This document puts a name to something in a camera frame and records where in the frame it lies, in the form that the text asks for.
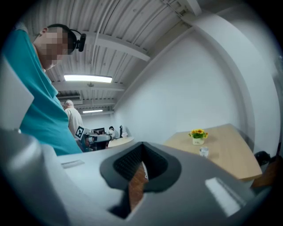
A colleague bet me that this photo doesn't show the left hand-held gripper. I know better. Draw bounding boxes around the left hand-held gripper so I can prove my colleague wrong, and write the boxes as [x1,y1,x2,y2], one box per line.
[74,124,112,153]

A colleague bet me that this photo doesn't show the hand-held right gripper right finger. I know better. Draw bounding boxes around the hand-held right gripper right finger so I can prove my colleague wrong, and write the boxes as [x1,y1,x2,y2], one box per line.
[130,142,258,226]

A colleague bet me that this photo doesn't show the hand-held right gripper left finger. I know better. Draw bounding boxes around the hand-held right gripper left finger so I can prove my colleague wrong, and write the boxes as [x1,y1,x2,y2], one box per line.
[57,142,143,226]

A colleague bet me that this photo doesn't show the white cup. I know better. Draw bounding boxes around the white cup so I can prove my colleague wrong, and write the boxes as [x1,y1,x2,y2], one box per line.
[199,146,210,158]

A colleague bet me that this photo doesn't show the round wooden table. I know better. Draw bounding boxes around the round wooden table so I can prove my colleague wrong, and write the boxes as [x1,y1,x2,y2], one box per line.
[107,136,135,148]

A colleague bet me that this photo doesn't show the light wooden table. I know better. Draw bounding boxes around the light wooden table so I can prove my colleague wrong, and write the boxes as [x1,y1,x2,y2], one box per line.
[163,123,263,183]

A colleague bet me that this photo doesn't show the potted yellow sunflowers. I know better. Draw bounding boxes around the potted yellow sunflowers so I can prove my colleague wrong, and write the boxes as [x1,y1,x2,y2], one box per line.
[188,128,209,146]

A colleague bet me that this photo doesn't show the person's teal shirt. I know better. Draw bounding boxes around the person's teal shirt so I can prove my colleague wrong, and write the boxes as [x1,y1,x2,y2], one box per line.
[1,27,84,157]

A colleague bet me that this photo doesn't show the black waste bin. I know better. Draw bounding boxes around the black waste bin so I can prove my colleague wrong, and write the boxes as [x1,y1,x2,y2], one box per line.
[254,151,272,173]

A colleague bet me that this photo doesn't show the person's head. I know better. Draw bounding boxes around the person's head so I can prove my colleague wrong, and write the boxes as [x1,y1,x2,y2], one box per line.
[32,23,77,72]

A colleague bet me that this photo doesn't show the black head camera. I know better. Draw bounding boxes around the black head camera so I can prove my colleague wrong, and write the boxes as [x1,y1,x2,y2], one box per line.
[69,29,88,53]

